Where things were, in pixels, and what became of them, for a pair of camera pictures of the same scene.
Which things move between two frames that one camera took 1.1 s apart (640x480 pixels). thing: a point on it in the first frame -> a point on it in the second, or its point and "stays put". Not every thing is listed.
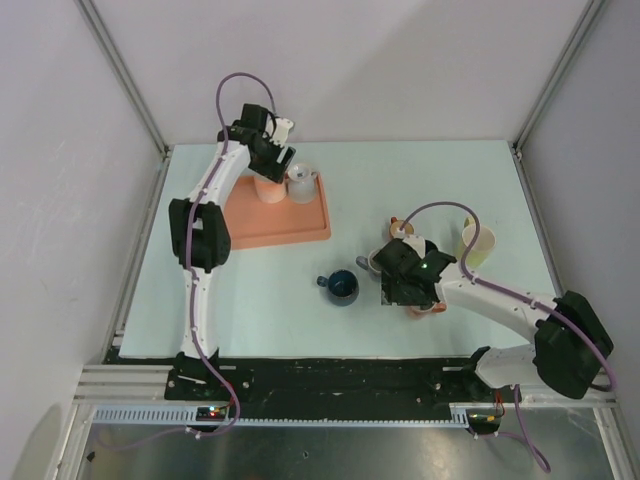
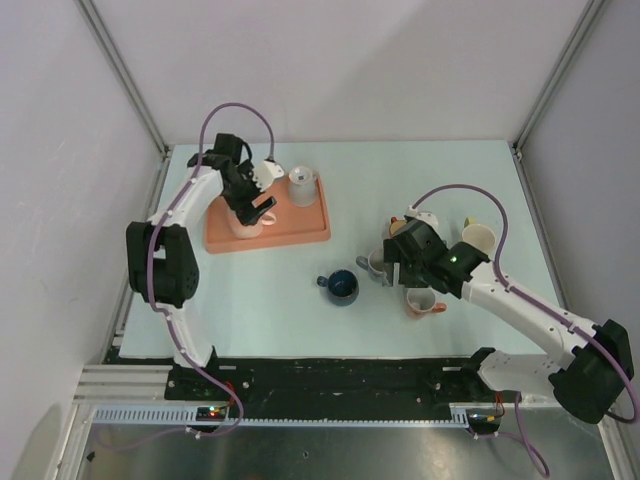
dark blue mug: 342,287 stays put
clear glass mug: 301,183 stays put
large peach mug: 269,191 -> 249,231
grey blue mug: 369,264 stays put
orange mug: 396,232 stays put
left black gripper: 273,170 -> 245,210
